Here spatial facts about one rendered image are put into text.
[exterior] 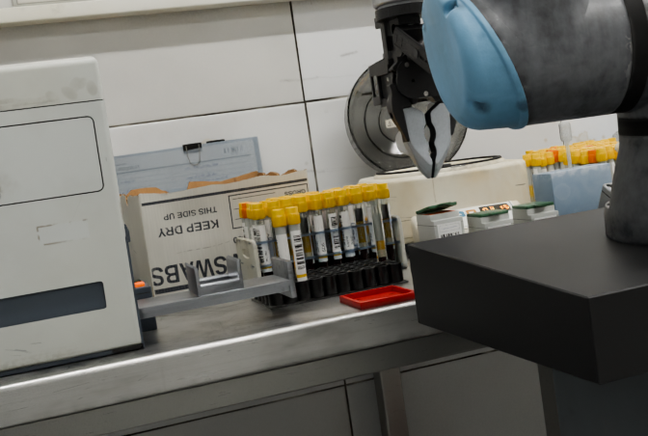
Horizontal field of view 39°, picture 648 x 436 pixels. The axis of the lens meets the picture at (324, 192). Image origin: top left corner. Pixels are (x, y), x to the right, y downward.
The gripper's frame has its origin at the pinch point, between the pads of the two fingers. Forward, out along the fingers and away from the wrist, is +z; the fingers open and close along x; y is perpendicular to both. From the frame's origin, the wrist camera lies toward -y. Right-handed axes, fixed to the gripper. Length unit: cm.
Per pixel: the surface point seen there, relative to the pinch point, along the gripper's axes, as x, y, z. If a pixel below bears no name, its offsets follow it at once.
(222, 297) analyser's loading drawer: 29.6, -6.1, 9.8
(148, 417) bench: 39.3, -7.9, 20.0
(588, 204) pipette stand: -23.1, 1.9, 8.1
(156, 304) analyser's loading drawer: 36.4, -5.3, 9.3
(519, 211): -11.3, 0.2, 7.2
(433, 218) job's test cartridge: 1.6, -1.4, 6.0
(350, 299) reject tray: 15.9, -7.5, 12.5
